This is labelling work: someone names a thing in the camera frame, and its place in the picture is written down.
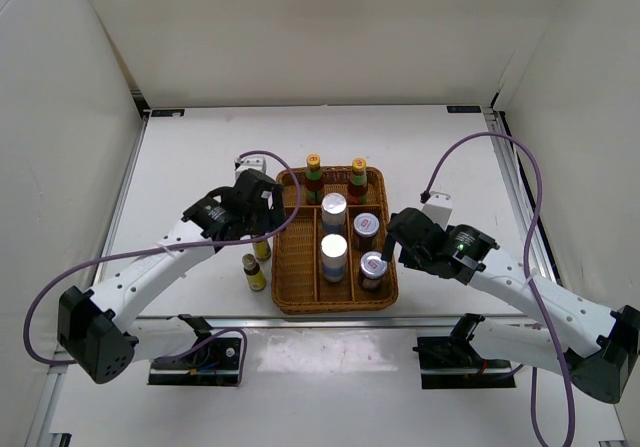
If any white-lid spice jar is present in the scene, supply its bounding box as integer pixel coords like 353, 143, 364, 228
359, 251, 388, 291
353, 212, 380, 252

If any yellow-label small bottle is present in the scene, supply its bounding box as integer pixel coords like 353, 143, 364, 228
252, 240, 272, 262
242, 254, 267, 291

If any yellow-cap sauce bottle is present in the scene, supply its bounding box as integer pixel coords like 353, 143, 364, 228
304, 153, 324, 205
347, 158, 368, 205

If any silver-lid salt shaker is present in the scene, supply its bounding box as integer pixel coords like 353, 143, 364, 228
321, 193, 347, 235
320, 234, 348, 283

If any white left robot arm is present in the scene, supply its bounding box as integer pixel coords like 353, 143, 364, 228
57, 169, 286, 384

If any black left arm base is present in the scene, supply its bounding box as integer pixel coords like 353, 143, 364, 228
147, 328, 248, 387

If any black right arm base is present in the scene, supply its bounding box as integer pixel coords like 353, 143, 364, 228
413, 336, 516, 390

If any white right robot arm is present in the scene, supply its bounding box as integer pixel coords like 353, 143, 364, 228
383, 208, 639, 404

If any brown wicker basket tray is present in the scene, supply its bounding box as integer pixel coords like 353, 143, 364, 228
271, 167, 399, 315

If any blue label sticker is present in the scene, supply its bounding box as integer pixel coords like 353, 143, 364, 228
150, 109, 185, 118
446, 105, 482, 114

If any right blue label sticker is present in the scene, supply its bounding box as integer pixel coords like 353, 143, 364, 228
446, 105, 482, 114

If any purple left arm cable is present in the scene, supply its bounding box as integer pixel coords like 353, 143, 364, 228
22, 149, 302, 387

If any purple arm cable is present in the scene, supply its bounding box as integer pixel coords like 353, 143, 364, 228
22, 149, 302, 387
424, 131, 576, 447

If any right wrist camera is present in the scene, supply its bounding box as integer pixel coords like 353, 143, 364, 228
421, 191, 453, 229

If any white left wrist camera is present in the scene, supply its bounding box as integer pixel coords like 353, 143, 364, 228
234, 155, 267, 179

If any aluminium table frame rail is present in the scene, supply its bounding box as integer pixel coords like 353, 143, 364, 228
491, 137, 563, 286

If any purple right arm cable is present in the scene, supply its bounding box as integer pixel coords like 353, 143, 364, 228
424, 131, 576, 447

